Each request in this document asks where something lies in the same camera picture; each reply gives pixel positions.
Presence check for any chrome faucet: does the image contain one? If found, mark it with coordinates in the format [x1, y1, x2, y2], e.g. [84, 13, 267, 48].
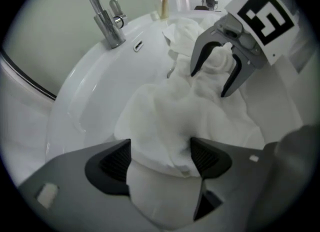
[83, 0, 129, 50]

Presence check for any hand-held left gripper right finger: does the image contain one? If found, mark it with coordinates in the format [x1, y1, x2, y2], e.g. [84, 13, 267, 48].
[179, 137, 278, 232]

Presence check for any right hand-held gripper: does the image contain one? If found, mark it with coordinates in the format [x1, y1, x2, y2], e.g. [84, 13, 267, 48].
[190, 0, 301, 99]

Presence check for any clear cup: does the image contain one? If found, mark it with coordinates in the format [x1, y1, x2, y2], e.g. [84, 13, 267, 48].
[149, 9, 172, 22]

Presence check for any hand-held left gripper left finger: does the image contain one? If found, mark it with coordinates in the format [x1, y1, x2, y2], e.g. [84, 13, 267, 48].
[18, 138, 173, 232]

